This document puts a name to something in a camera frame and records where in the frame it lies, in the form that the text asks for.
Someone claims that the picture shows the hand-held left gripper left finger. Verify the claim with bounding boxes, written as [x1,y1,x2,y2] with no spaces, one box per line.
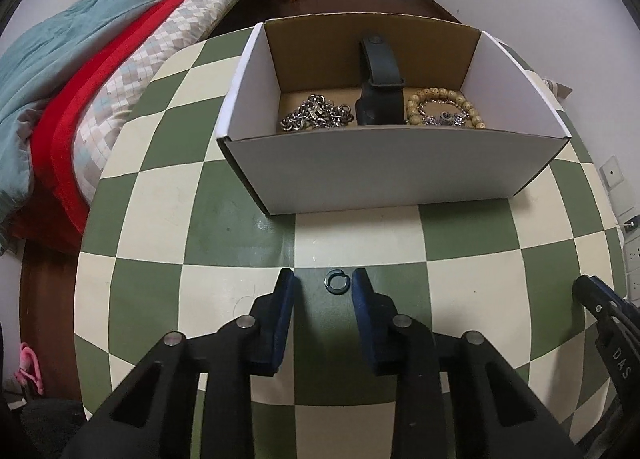
[60,268,301,459]

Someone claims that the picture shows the pink object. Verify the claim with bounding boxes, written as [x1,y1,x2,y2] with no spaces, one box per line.
[14,342,46,398]

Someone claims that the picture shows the black ring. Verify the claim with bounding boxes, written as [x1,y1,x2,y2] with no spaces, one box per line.
[324,270,350,296]

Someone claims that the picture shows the light blue blanket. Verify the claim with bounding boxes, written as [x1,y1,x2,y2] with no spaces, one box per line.
[0,0,169,256]

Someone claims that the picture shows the black wristband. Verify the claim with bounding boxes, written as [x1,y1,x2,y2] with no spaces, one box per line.
[354,35,405,127]

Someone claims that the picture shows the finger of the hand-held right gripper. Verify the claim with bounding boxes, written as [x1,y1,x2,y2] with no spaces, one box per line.
[572,275,640,326]

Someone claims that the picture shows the thin silver chain bracelet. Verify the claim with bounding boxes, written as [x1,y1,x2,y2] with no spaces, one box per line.
[422,109,469,128]

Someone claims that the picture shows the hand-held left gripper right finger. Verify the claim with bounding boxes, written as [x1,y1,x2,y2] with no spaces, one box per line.
[351,268,576,459]

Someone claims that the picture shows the red blanket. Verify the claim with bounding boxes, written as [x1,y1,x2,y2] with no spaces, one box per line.
[9,0,262,241]

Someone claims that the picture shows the tan cardboard piece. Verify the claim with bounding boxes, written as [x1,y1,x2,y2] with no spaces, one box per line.
[542,78,575,101]

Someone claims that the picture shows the thick silver chain bracelet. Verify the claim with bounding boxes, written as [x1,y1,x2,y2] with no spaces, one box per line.
[278,94,355,133]

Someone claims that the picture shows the green white checkered tablecloth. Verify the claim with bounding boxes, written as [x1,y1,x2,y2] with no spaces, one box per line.
[74,22,629,459]

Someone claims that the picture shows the white cardboard box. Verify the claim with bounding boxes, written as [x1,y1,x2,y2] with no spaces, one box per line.
[216,14,572,216]

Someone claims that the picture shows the wooden bead bracelet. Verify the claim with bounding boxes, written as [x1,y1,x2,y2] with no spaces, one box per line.
[404,86,487,130]

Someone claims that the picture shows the grey white checkered quilt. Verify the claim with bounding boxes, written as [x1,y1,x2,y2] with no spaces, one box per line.
[70,0,272,206]

